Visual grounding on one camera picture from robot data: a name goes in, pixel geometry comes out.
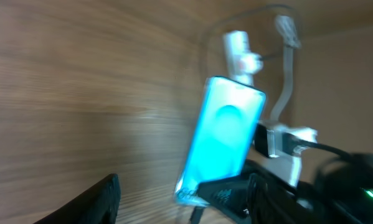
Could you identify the Galaxy S25 smartphone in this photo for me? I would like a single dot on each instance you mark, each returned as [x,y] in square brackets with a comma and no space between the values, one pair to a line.
[224,131]

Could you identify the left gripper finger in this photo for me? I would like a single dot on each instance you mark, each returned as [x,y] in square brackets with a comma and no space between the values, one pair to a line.
[97,205]

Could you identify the white USB charger plug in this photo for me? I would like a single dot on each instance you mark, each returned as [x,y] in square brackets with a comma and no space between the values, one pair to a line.
[250,63]

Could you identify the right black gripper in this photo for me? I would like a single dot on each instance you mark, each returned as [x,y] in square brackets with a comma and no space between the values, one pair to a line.
[266,197]

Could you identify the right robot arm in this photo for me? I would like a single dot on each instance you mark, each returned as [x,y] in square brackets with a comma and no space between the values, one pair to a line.
[342,192]

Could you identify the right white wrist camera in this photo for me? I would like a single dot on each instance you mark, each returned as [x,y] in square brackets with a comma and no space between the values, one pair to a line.
[280,146]

